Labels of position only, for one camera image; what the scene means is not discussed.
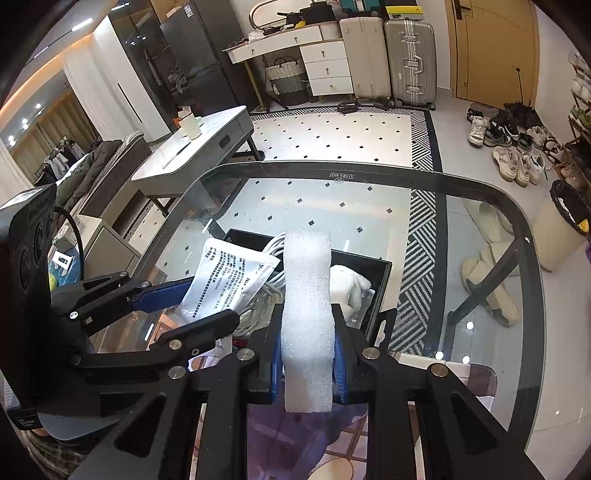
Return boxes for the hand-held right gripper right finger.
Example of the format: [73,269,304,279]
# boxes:
[332,304,548,480]

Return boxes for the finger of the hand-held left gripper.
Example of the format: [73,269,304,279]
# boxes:
[50,271,197,334]
[71,309,242,385]

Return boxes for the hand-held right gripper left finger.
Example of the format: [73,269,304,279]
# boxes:
[81,302,284,480]

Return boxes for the printed plastic packet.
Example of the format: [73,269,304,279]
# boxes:
[179,237,281,324]

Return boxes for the white foam strip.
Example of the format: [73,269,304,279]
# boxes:
[281,228,337,414]

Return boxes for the cream rope coil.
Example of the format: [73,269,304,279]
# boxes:
[235,231,288,343]

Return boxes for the grey cabinet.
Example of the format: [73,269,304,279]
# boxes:
[74,215,141,284]

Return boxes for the purple patterned cloth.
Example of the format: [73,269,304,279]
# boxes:
[198,401,426,480]

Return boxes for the white charger adapter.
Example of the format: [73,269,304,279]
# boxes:
[330,264,373,320]

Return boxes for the dark green jacket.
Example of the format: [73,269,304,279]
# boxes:
[55,138,124,209]

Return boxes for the grey coffee table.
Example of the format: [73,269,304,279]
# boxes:
[130,105,265,217]

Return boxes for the beige slipper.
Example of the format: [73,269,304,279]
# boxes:
[462,244,522,328]
[463,200,514,244]

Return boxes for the white cup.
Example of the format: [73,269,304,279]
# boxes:
[178,105,202,139]

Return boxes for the glass table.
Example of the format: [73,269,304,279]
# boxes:
[124,108,451,356]

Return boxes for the dark grey refrigerator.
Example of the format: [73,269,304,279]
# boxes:
[159,0,258,112]

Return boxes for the woven basket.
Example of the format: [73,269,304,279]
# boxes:
[265,58,308,107]

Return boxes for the trash bin with black liner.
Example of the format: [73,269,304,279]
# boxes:
[531,179,591,273]

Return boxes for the group of loose sneakers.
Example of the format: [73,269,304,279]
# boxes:
[466,104,561,188]

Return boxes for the white desk with drawers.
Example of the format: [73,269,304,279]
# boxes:
[224,23,355,110]

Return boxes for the oval mirror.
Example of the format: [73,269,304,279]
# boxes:
[249,0,340,28]

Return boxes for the cream suitcase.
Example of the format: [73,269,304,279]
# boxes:
[338,16,387,101]

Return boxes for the silver suitcase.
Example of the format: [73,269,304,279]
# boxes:
[383,18,438,109]

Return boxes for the black umbrella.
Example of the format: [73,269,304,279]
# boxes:
[503,67,544,128]

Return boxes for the black bag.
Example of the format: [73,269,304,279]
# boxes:
[299,4,338,25]

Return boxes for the metal shoe rack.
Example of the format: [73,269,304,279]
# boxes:
[551,48,591,186]

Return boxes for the wooden door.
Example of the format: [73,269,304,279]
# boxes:
[445,0,540,108]

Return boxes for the teal storage box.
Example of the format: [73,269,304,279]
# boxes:
[342,0,385,14]

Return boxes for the yellow and black box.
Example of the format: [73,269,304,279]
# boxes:
[385,4,423,21]

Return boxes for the shelved shoe collection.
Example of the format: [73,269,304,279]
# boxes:
[561,50,591,183]

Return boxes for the black cable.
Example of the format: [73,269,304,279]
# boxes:
[53,207,87,283]

